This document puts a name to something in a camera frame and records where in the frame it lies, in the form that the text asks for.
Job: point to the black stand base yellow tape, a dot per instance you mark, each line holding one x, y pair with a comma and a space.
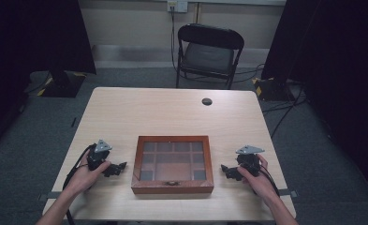
63, 84
273, 89

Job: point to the small black floor tape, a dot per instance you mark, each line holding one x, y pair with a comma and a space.
74, 122

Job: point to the wooden box with glass lid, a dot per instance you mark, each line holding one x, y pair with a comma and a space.
172, 165

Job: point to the person's right hand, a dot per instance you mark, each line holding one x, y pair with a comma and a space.
261, 184

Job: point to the white wall socket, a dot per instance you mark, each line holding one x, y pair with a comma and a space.
177, 5

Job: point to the person's left hand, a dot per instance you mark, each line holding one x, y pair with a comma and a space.
85, 178

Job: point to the round black table grommet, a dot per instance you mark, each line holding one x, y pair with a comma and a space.
207, 101

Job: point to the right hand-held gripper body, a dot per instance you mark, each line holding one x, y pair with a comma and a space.
249, 161

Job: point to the black folding chair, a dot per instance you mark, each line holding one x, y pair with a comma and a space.
208, 56

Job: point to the black curtain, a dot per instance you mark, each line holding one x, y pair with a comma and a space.
32, 34
337, 62

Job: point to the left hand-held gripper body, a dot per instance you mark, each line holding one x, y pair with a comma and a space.
96, 156

